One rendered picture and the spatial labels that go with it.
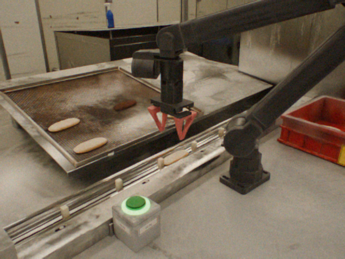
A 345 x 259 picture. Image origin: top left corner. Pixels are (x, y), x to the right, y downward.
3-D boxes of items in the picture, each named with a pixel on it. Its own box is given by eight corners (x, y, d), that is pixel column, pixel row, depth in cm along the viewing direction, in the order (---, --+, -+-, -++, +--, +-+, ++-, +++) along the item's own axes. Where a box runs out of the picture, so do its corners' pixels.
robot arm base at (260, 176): (243, 195, 73) (271, 178, 81) (247, 167, 70) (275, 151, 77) (217, 181, 79) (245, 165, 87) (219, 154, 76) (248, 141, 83)
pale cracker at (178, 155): (168, 167, 80) (168, 163, 80) (158, 162, 82) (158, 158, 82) (192, 154, 87) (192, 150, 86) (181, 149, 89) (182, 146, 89)
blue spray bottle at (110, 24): (116, 27, 290) (113, 2, 282) (111, 27, 284) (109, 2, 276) (108, 27, 294) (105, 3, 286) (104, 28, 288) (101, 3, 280)
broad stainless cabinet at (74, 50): (117, 142, 283) (108, 30, 242) (63, 115, 349) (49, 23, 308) (231, 97, 411) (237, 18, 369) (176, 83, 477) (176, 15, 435)
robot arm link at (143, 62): (173, 33, 66) (183, 29, 73) (125, 31, 69) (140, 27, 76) (173, 86, 70) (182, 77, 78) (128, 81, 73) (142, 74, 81)
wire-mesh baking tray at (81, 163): (76, 168, 73) (76, 163, 72) (-2, 93, 100) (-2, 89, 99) (204, 114, 106) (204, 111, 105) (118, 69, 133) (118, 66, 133)
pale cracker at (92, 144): (78, 155, 77) (78, 152, 76) (70, 149, 79) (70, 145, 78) (110, 142, 83) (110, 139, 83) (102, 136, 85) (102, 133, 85)
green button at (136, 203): (134, 217, 56) (133, 210, 55) (121, 208, 58) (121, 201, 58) (150, 208, 59) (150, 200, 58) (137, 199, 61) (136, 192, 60)
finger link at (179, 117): (179, 146, 75) (179, 111, 71) (159, 137, 80) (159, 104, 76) (196, 137, 80) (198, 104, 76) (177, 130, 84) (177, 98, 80)
